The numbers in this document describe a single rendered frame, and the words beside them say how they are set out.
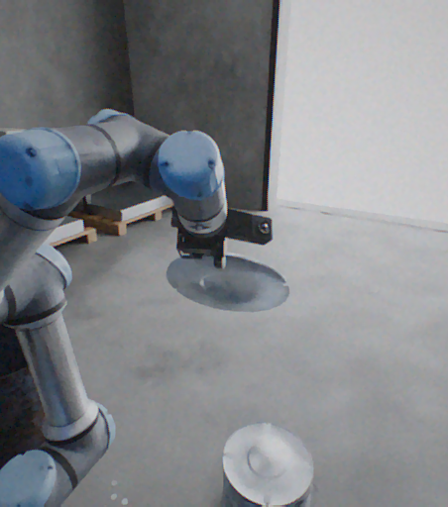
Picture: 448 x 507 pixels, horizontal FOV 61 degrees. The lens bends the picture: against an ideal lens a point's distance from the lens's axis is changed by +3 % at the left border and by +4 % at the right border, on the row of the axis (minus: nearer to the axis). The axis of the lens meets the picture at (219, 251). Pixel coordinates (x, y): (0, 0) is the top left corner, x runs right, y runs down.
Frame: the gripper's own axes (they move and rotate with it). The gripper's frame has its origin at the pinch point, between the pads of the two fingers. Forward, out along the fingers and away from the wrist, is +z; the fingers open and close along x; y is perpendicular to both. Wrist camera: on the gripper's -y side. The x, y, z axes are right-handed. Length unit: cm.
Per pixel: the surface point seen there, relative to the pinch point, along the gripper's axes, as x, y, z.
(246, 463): 45, -6, 69
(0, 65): -255, 242, 187
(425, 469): 45, -75, 104
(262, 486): 50, -11, 64
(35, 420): 38, 72, 77
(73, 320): -13, 108, 162
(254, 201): -204, -4, 339
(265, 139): -253, -13, 281
